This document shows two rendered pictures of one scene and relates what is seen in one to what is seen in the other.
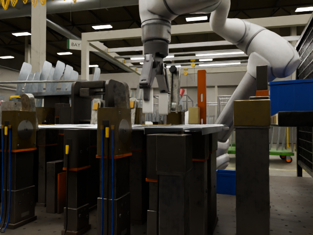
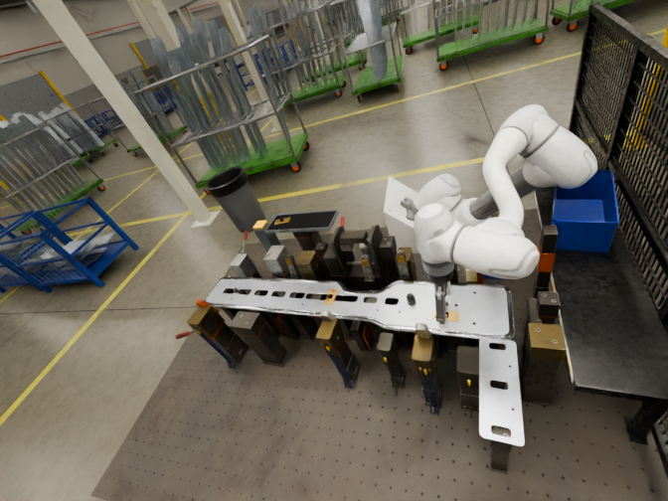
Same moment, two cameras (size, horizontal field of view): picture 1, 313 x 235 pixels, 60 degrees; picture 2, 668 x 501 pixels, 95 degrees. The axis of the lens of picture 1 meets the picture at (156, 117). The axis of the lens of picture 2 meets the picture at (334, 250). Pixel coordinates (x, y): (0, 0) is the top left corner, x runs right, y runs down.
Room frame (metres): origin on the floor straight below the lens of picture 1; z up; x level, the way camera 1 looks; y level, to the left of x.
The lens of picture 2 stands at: (0.16, 0.11, 1.94)
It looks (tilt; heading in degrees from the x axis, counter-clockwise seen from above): 38 degrees down; 14
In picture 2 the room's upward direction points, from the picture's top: 23 degrees counter-clockwise
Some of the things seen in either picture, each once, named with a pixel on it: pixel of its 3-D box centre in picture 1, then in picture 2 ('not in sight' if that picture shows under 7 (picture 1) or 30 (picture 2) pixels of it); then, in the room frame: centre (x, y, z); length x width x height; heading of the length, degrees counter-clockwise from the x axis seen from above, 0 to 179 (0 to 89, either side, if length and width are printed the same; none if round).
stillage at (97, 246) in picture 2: not in sight; (68, 247); (3.56, 4.51, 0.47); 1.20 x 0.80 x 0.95; 79
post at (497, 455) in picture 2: (174, 220); (499, 448); (0.46, -0.03, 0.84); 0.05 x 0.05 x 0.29; 70
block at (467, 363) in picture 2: (163, 194); (470, 384); (0.65, -0.02, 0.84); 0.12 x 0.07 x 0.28; 160
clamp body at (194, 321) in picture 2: not in sight; (219, 338); (1.04, 1.04, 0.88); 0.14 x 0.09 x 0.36; 160
